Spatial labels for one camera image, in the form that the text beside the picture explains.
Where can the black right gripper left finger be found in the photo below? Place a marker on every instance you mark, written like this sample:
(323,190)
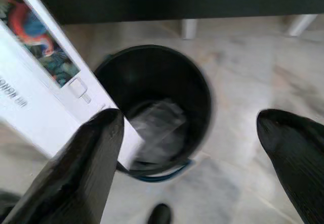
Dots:
(76,178)

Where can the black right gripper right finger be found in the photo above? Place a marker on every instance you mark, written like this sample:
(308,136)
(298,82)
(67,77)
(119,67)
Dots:
(298,158)

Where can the long white Honor box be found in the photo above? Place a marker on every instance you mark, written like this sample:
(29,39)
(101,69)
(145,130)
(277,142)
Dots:
(50,102)

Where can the clear plastic wrap trash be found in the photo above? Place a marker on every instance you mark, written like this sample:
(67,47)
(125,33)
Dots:
(162,123)

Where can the black right robot foot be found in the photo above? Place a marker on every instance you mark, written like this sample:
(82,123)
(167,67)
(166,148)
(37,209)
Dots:
(159,215)

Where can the white furniture leg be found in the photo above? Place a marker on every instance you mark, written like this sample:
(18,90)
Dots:
(189,29)
(301,24)

